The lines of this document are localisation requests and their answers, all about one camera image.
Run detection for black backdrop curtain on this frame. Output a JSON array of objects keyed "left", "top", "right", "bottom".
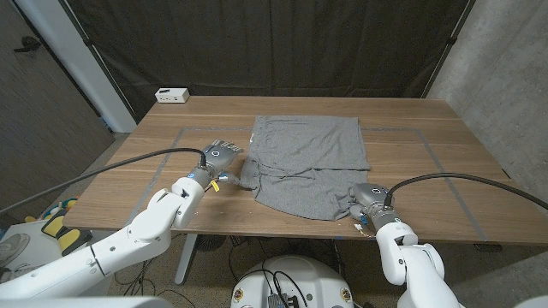
[{"left": 63, "top": 0, "right": 476, "bottom": 123}]

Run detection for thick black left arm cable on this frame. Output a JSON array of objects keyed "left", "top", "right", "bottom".
[{"left": 0, "top": 147, "right": 209, "bottom": 215}]

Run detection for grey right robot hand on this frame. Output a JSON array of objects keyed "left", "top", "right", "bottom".
[{"left": 348, "top": 182, "right": 402, "bottom": 233}]

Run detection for black backdrop stand pole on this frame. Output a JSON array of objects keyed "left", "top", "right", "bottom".
[
  {"left": 57, "top": 0, "right": 138, "bottom": 125},
  {"left": 421, "top": 0, "right": 477, "bottom": 98}
]

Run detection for grey sneaker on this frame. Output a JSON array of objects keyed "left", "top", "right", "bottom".
[{"left": 0, "top": 233, "right": 31, "bottom": 269}]

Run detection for black door handle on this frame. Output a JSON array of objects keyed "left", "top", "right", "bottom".
[{"left": 12, "top": 35, "right": 42, "bottom": 53}]

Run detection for tangled black floor cables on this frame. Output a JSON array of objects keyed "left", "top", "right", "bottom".
[{"left": 113, "top": 233, "right": 235, "bottom": 308}]

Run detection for white door frame pillar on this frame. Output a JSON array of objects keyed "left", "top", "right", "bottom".
[{"left": 15, "top": 0, "right": 137, "bottom": 133}]

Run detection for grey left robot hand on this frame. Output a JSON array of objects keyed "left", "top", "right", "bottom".
[{"left": 186, "top": 139, "right": 245, "bottom": 190}]

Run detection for grey fabric shorts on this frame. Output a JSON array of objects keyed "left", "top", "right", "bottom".
[{"left": 239, "top": 115, "right": 372, "bottom": 222}]

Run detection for grey table leg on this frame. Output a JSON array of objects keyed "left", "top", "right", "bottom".
[
  {"left": 391, "top": 241, "right": 420, "bottom": 297},
  {"left": 174, "top": 233, "right": 199, "bottom": 286}
]

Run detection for white power strip box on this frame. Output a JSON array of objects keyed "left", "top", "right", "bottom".
[{"left": 154, "top": 87, "right": 191, "bottom": 104}]

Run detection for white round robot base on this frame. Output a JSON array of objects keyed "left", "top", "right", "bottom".
[{"left": 229, "top": 254, "right": 355, "bottom": 308}]

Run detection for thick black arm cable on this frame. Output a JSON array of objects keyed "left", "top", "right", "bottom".
[
  {"left": 384, "top": 172, "right": 548, "bottom": 211},
  {"left": 0, "top": 147, "right": 209, "bottom": 215}
]

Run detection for yellow and black object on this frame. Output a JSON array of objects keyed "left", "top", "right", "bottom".
[{"left": 40, "top": 213, "right": 93, "bottom": 258}]

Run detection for white robot torso shell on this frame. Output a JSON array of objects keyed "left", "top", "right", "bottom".
[{"left": 0, "top": 296, "right": 172, "bottom": 308}]

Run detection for colourful plush toy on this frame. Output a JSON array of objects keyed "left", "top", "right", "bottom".
[{"left": 24, "top": 196, "right": 80, "bottom": 223}]

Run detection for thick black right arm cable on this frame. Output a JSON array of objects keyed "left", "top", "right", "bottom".
[{"left": 384, "top": 172, "right": 548, "bottom": 211}]

